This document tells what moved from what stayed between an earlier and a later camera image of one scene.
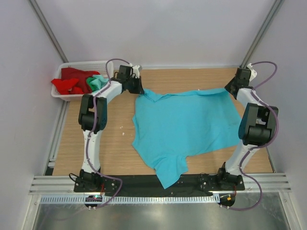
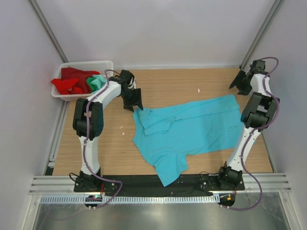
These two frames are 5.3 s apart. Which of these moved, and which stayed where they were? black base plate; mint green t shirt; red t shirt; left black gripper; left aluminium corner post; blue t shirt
Moved: blue t shirt; left black gripper
Stayed: red t shirt; mint green t shirt; left aluminium corner post; black base plate
